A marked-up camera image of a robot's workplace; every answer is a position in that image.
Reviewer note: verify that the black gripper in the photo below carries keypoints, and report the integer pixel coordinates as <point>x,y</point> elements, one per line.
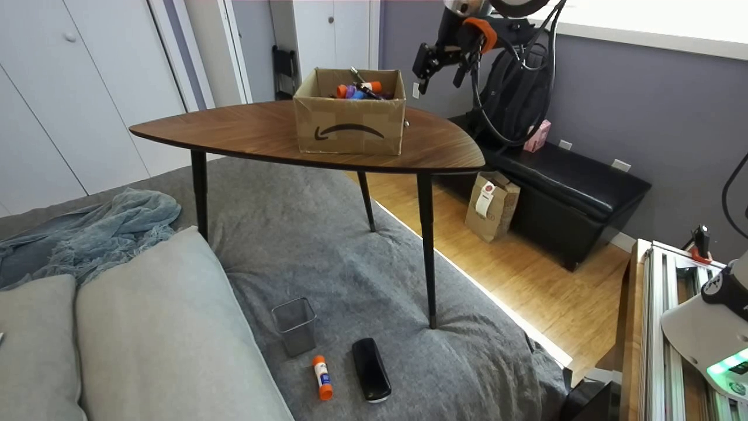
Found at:
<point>445,52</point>

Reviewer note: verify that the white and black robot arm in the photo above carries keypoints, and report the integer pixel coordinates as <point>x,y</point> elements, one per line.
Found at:
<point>493,19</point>

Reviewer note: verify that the cardboard box with smile logo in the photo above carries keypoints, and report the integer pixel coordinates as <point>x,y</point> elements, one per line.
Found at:
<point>351,124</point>

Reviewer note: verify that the pink box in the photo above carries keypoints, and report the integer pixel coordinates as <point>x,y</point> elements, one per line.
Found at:
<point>537,133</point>

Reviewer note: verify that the orange marker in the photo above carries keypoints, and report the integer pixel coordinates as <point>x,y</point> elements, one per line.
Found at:
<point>342,91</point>
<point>375,86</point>

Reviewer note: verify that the black backpack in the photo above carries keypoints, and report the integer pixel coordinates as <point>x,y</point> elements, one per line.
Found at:
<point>518,93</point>

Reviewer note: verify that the white cabinet with knobs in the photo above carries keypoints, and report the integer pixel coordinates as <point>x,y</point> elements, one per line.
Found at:
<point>335,36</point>

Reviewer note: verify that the black rack by door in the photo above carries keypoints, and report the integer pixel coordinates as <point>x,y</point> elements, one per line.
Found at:
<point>286,70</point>

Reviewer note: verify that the brown paper bag with tag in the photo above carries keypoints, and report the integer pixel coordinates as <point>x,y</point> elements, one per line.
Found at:
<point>493,206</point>

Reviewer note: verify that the wooden table with black legs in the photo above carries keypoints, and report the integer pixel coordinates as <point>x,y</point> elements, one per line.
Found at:
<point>259,128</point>

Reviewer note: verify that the black ottoman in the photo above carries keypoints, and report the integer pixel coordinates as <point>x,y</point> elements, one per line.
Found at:
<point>576,194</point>

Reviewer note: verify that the bright window with sill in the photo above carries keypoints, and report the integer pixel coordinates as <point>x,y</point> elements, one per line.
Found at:
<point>662,19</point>

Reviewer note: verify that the grey mesh pen cup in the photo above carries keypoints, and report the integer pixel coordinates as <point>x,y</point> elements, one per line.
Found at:
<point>296,328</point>

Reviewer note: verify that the black phone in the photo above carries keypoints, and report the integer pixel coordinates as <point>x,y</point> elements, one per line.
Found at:
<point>371,367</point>

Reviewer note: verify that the orange and white glue stick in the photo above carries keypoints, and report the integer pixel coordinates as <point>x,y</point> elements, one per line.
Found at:
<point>324,376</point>

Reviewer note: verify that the red and black clamp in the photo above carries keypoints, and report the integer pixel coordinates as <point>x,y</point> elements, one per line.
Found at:
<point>701,243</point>

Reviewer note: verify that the white closet door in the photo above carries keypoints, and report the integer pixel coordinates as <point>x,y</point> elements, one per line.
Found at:
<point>72,93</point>

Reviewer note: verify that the black stand base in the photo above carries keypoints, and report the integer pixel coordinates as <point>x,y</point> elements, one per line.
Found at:
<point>593,397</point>

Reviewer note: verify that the large grey sofa cushion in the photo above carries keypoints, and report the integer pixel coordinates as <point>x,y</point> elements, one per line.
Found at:
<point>164,335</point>

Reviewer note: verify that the blue grey blanket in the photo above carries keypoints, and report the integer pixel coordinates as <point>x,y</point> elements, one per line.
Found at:
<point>85,234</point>

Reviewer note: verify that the grey plate with black knob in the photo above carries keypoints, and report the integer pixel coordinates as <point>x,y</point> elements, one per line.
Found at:
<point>704,328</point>

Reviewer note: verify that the small grey sofa cushion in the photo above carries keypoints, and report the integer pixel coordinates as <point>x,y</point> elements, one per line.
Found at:
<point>37,352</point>

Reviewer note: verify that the white wall outlet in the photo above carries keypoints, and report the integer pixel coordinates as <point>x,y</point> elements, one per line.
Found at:
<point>565,144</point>
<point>418,91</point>
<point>621,164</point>

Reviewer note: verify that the aluminium profile frame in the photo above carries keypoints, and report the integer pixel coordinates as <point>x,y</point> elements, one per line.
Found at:
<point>650,335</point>

